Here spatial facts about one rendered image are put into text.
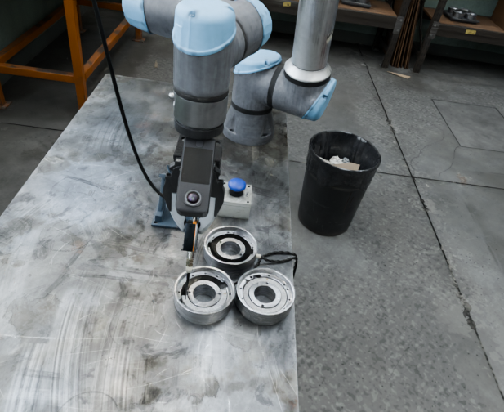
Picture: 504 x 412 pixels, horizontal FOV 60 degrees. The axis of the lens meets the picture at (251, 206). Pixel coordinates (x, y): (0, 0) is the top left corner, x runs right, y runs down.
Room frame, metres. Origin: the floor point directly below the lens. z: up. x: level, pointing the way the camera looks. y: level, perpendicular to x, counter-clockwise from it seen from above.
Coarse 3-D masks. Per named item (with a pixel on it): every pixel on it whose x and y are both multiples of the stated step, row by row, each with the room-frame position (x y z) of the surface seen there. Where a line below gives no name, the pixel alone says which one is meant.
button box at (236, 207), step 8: (224, 184) 0.78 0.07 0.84; (232, 192) 0.75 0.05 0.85; (240, 192) 0.75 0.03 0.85; (248, 192) 0.76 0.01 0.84; (224, 200) 0.72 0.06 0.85; (232, 200) 0.72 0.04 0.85; (240, 200) 0.73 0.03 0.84; (248, 200) 0.73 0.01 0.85; (224, 208) 0.72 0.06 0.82; (232, 208) 0.72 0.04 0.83; (240, 208) 0.72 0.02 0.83; (248, 208) 0.72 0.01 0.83; (224, 216) 0.72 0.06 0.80; (232, 216) 0.72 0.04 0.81; (240, 216) 0.72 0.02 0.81; (248, 216) 0.72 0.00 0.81
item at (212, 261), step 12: (216, 228) 0.63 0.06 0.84; (228, 228) 0.64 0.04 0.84; (240, 228) 0.65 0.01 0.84; (204, 240) 0.59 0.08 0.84; (228, 240) 0.62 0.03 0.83; (252, 240) 0.62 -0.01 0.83; (204, 252) 0.58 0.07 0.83; (240, 252) 0.59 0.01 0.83; (216, 264) 0.55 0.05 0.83; (228, 264) 0.54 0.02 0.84; (240, 264) 0.55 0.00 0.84; (252, 264) 0.58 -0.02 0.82
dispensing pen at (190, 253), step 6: (186, 222) 0.52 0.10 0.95; (192, 222) 0.52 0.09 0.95; (186, 228) 0.51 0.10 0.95; (192, 228) 0.51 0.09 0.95; (186, 234) 0.51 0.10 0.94; (192, 234) 0.51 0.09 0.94; (186, 240) 0.50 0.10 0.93; (192, 240) 0.50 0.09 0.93; (186, 246) 0.49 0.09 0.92; (192, 246) 0.50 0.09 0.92; (192, 252) 0.50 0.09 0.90; (192, 258) 0.50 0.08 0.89; (186, 264) 0.49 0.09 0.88; (192, 264) 0.49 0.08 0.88; (186, 270) 0.48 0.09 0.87; (186, 276) 0.48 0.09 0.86; (186, 282) 0.47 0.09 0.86; (186, 288) 0.47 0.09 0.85
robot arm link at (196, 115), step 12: (180, 96) 0.56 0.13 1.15; (228, 96) 0.55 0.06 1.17; (180, 108) 0.52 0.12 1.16; (192, 108) 0.51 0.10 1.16; (204, 108) 0.51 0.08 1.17; (216, 108) 0.52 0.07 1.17; (180, 120) 0.52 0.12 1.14; (192, 120) 0.51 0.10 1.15; (204, 120) 0.51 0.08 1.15; (216, 120) 0.52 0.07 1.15
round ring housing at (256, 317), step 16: (256, 272) 0.54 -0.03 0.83; (272, 272) 0.55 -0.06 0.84; (240, 288) 0.50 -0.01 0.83; (256, 288) 0.51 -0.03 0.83; (272, 288) 0.52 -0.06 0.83; (288, 288) 0.52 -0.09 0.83; (240, 304) 0.47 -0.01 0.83; (256, 304) 0.47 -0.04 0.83; (272, 304) 0.48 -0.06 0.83; (288, 304) 0.48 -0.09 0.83; (256, 320) 0.45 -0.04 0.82; (272, 320) 0.45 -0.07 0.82
